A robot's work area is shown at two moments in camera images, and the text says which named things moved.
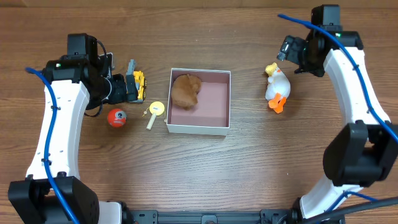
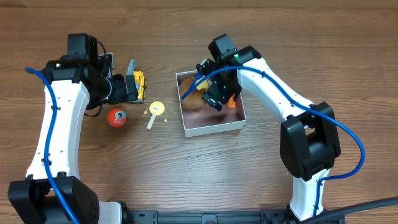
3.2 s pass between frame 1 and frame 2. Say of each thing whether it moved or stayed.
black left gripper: stayed
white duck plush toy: moved
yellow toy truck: stayed
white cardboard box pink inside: moved
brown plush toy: moved
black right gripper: moved
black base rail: stayed
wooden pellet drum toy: stayed
